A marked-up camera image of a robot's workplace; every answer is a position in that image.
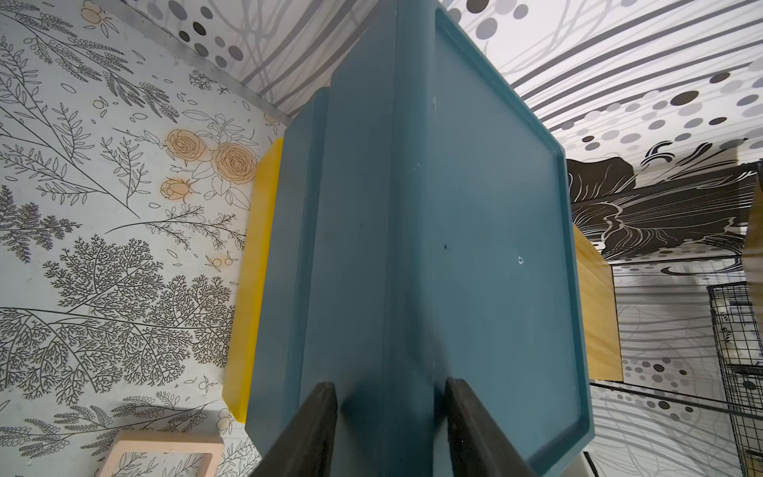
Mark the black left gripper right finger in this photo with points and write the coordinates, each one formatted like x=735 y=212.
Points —
x=477 y=445

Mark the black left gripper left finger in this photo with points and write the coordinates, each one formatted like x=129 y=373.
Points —
x=305 y=447

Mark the teal yellow drawer cabinet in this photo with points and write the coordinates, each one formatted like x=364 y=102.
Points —
x=422 y=231

